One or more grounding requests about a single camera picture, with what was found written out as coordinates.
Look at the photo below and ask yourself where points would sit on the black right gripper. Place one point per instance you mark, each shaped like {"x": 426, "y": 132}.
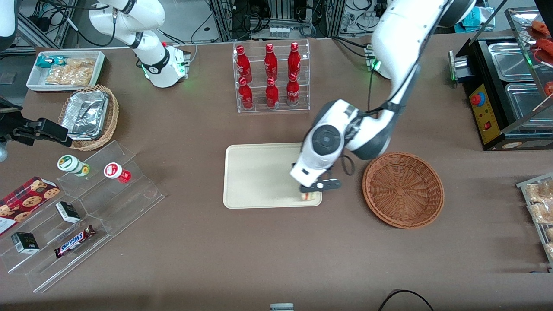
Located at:
{"x": 9, "y": 129}

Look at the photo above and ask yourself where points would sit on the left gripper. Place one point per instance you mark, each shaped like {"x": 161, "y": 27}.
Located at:
{"x": 304, "y": 190}

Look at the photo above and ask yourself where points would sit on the triangle sandwich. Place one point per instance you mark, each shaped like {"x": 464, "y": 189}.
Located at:
{"x": 307, "y": 197}

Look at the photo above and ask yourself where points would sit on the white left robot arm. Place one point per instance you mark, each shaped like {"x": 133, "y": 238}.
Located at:
{"x": 402, "y": 39}

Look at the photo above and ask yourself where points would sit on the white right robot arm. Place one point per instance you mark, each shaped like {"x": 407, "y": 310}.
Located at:
{"x": 147, "y": 56}

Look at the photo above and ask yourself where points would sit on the wicker basket with foil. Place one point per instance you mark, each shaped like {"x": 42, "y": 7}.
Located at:
{"x": 110, "y": 121}

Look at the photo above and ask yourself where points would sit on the cream plastic tray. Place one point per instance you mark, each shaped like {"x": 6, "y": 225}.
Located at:
{"x": 259, "y": 177}

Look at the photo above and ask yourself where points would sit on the round brown wicker basket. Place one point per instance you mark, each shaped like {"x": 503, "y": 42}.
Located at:
{"x": 404, "y": 190}

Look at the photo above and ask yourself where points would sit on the tray of packaged snacks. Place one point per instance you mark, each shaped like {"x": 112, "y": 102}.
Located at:
{"x": 529, "y": 185}

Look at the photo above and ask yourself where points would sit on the stack of foil trays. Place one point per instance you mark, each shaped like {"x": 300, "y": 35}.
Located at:
{"x": 84, "y": 114}

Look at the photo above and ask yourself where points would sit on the white cup green lid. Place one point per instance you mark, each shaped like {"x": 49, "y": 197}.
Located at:
{"x": 71, "y": 165}

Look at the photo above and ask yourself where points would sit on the white rectangular snack bin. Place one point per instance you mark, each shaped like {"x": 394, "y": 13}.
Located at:
{"x": 34, "y": 82}

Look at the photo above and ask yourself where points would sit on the clear bag of crackers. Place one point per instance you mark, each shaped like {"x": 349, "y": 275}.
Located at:
{"x": 71, "y": 73}

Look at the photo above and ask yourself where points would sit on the teal snack packet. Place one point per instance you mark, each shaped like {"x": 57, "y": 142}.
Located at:
{"x": 49, "y": 61}

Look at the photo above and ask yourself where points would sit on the red cookie box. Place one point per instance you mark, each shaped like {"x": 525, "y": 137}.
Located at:
{"x": 26, "y": 201}

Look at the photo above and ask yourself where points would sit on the white cup red lid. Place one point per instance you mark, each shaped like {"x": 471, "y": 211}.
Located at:
{"x": 116, "y": 172}

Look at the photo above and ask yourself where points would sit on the small black box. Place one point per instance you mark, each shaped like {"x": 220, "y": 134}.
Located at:
{"x": 68, "y": 211}
{"x": 25, "y": 242}

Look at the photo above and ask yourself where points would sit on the red cola bottle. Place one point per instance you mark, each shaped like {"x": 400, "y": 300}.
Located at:
{"x": 294, "y": 60}
{"x": 271, "y": 62}
{"x": 272, "y": 94}
{"x": 293, "y": 91}
{"x": 246, "y": 94}
{"x": 244, "y": 65}

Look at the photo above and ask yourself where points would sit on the clear acrylic stepped stand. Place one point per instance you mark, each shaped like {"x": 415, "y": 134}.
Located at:
{"x": 116, "y": 207}

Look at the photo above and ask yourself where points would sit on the snickers chocolate bar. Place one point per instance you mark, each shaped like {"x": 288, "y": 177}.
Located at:
{"x": 74, "y": 242}

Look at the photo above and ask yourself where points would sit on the small grey device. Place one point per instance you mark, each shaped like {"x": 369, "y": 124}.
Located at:
{"x": 281, "y": 307}

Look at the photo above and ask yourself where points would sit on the clear acrylic bottle rack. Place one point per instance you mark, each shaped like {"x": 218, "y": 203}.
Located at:
{"x": 302, "y": 47}

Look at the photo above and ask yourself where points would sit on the white power strip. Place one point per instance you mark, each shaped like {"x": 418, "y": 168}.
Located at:
{"x": 280, "y": 31}

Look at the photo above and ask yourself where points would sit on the black food warmer yellow panel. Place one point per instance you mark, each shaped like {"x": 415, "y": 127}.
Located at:
{"x": 488, "y": 112}

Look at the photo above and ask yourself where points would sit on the clear bag of pastry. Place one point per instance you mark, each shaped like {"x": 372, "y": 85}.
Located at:
{"x": 540, "y": 192}
{"x": 542, "y": 214}

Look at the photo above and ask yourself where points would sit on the steel warmer pan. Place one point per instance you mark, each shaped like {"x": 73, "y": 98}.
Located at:
{"x": 510, "y": 60}
{"x": 527, "y": 106}

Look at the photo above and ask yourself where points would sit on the teal plastic bag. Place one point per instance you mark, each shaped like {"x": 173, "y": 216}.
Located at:
{"x": 473, "y": 19}

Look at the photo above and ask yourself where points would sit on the red food piece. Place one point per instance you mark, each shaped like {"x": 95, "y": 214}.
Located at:
{"x": 545, "y": 47}
{"x": 548, "y": 88}
{"x": 542, "y": 26}

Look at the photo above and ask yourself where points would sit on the aluminium frame equipment rack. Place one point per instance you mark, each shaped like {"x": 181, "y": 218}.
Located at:
{"x": 281, "y": 13}

